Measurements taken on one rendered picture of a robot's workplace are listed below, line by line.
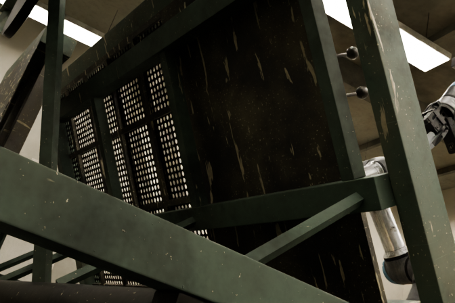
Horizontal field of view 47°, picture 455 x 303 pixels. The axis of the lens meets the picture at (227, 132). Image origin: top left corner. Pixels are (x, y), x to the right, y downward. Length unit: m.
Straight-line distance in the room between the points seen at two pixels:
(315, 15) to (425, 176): 0.47
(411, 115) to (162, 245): 0.74
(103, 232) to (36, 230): 0.09
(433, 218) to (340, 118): 0.32
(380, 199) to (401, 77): 0.30
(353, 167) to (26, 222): 0.83
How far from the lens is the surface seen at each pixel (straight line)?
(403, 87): 1.32
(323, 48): 1.35
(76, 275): 1.65
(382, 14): 1.35
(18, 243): 5.31
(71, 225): 0.75
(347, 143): 1.32
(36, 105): 2.45
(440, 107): 1.80
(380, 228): 2.31
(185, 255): 0.83
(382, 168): 2.14
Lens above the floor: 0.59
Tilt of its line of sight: 25 degrees up
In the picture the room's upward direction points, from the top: 16 degrees clockwise
